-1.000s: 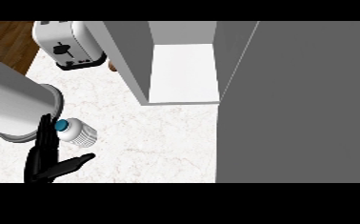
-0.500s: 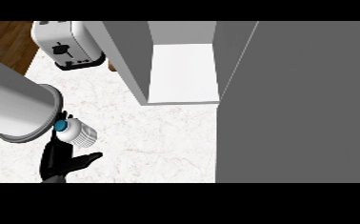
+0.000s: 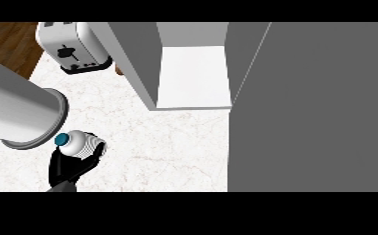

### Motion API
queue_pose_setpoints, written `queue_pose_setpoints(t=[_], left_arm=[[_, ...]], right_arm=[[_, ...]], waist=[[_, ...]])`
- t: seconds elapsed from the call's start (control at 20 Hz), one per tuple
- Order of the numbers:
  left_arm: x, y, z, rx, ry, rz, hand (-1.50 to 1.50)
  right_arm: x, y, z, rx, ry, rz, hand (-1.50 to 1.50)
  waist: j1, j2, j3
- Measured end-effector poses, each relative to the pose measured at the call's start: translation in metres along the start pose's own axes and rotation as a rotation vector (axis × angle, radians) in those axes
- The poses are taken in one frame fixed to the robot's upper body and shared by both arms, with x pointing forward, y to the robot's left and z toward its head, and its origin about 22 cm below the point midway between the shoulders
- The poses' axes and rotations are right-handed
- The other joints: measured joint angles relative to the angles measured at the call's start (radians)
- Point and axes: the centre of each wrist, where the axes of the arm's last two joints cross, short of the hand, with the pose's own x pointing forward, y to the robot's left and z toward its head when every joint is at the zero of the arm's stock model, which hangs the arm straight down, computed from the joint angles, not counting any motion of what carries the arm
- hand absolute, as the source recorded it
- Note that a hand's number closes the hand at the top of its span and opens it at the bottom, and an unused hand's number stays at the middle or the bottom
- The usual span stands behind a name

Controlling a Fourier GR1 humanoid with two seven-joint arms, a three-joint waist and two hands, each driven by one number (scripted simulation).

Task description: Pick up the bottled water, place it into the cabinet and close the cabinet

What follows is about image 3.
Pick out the grey open cabinet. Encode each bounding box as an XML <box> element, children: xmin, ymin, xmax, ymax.
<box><xmin>87</xmin><ymin>21</ymin><xmax>272</xmax><ymax>112</ymax></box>

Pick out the white toaster, black base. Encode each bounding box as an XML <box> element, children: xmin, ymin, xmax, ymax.
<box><xmin>36</xmin><ymin>21</ymin><xmax>114</xmax><ymax>75</ymax></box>

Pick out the dark grey cabinet door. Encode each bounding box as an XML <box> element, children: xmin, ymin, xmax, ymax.
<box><xmin>226</xmin><ymin>21</ymin><xmax>378</xmax><ymax>193</ymax></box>

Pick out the grey cylindrical pot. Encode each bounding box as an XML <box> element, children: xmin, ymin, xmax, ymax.
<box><xmin>0</xmin><ymin>64</ymin><xmax>70</xmax><ymax>151</ymax></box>

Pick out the white water bottle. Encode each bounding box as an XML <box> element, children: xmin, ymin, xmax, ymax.
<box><xmin>53</xmin><ymin>129</ymin><xmax>108</xmax><ymax>159</ymax></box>

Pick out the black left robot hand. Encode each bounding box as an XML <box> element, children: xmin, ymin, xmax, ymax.
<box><xmin>48</xmin><ymin>141</ymin><xmax>107</xmax><ymax>190</ymax></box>

